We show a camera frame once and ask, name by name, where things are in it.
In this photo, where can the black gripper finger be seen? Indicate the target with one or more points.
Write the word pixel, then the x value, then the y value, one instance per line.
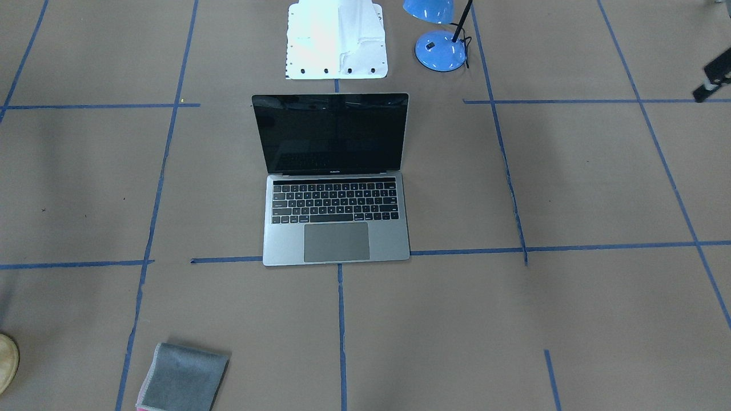
pixel 717 74

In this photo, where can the grey laptop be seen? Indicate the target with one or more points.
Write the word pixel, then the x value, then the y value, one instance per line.
pixel 334 188

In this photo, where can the blue desk lamp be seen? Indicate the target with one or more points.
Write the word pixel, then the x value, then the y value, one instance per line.
pixel 440 50

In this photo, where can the white pillar base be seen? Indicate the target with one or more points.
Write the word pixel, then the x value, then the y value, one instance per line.
pixel 335 40

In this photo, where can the wooden stand with round base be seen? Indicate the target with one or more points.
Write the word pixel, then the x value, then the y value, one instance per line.
pixel 10 360

